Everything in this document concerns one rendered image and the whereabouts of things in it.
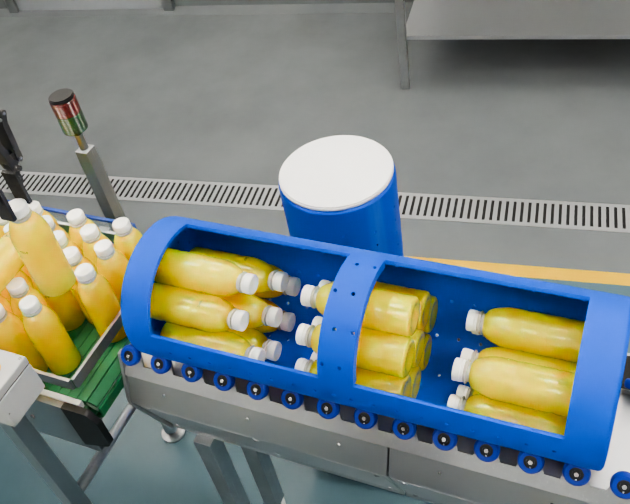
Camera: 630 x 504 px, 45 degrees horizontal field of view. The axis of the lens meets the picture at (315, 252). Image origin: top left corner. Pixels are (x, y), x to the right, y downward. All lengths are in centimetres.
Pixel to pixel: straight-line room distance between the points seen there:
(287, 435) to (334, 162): 67
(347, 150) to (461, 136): 178
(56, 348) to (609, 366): 110
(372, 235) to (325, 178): 18
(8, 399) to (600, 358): 105
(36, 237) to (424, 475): 83
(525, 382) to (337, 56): 324
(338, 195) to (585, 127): 209
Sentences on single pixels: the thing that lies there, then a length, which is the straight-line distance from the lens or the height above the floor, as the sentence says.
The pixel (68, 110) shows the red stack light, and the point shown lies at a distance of 193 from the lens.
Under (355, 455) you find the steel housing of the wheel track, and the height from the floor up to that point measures 86.
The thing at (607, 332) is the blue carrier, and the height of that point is 123.
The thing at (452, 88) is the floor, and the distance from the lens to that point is 394.
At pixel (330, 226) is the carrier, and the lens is 175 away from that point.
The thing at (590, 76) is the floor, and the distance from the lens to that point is 402.
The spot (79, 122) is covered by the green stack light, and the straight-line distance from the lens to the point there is 195.
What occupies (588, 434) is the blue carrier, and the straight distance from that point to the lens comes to 122.
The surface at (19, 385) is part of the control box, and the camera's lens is 157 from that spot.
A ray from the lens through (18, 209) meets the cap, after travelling 141.
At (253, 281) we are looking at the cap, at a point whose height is 116.
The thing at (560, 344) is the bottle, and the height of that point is 113.
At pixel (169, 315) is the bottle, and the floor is 112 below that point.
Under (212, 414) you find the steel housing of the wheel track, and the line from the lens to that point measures 162.
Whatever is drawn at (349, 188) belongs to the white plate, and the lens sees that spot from 176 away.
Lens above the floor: 217
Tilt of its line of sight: 44 degrees down
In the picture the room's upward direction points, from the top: 12 degrees counter-clockwise
